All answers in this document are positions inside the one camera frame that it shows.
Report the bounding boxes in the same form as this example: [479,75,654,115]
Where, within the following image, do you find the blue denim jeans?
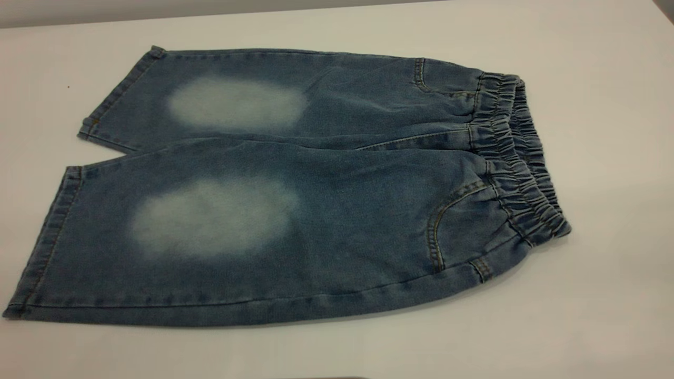
[3,45,573,328]

